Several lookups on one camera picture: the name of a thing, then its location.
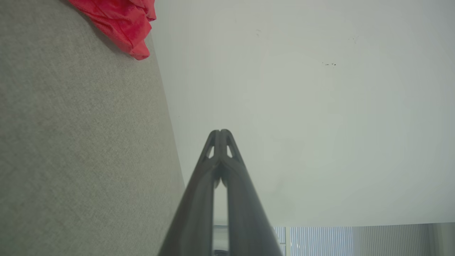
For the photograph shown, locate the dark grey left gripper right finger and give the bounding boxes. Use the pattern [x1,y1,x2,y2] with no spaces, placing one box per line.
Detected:
[220,129,283,256]

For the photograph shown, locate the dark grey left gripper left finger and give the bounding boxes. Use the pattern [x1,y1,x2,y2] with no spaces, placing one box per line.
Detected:
[158,130,222,256]

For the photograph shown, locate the red and white basketball jersey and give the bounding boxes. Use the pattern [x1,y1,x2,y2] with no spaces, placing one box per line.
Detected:
[68,0,157,60]

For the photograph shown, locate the white vertical window blinds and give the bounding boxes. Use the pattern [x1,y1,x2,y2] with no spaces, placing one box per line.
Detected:
[273,223,455,256]

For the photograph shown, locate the grey fabric sofa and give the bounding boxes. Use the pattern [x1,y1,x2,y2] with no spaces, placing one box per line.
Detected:
[0,0,186,256]

